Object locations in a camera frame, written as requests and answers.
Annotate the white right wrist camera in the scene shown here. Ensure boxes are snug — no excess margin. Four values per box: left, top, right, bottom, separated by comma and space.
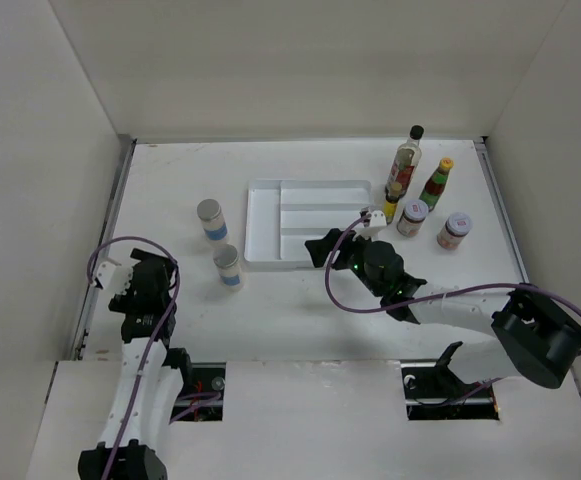
355, 207, 387, 240

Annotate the blue label shaker jar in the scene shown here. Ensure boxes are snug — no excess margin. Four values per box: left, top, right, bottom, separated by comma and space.
197, 199, 229, 245
213, 244, 244, 291

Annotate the small yellow label bottle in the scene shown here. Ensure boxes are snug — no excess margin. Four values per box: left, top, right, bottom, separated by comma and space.
382, 181, 402, 224

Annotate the red lid sauce jar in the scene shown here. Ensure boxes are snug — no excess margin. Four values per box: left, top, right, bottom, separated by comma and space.
437, 212, 473, 250
396, 199, 429, 237

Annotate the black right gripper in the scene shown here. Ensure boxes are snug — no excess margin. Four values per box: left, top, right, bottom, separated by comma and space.
305, 226, 384, 297

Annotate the tall black cap oil bottle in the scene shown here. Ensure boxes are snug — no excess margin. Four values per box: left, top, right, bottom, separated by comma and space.
384, 125, 424, 197

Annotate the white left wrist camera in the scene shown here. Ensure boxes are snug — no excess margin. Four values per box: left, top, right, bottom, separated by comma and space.
94, 259, 133, 295

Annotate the white divided organizer tray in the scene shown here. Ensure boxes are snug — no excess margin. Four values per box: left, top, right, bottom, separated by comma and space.
243, 179, 374, 271

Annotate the green yellow cap sauce bottle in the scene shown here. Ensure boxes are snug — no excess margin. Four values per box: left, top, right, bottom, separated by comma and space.
419, 157, 454, 212

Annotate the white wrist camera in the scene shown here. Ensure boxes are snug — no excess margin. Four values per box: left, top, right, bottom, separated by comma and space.
94, 259, 133, 295
355, 207, 387, 240

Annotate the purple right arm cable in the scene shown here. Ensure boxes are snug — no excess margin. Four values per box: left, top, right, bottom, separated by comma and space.
323, 213, 581, 401

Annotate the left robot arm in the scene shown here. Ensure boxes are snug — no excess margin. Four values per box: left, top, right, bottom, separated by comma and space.
77, 248, 195, 479

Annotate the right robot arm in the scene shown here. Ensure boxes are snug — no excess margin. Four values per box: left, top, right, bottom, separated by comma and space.
304, 229, 581, 396

